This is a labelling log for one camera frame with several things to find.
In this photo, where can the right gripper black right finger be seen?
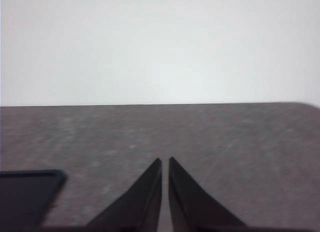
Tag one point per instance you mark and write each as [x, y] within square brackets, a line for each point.
[190, 204]

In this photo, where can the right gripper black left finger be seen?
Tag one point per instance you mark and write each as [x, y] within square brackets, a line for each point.
[140, 204]

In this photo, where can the dark rectangular tray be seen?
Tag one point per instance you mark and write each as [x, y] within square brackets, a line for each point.
[22, 199]

